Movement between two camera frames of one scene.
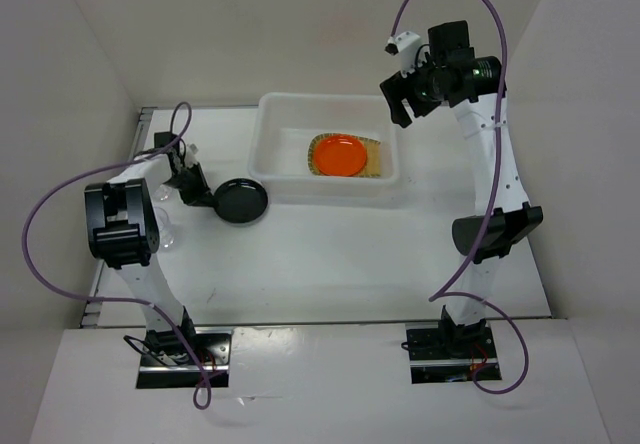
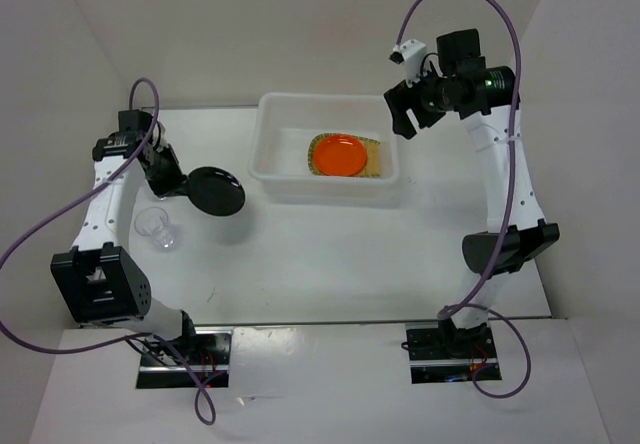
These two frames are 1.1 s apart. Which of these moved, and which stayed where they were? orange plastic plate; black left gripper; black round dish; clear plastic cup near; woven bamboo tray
Moved: black round dish; black left gripper
Stayed: clear plastic cup near; orange plastic plate; woven bamboo tray
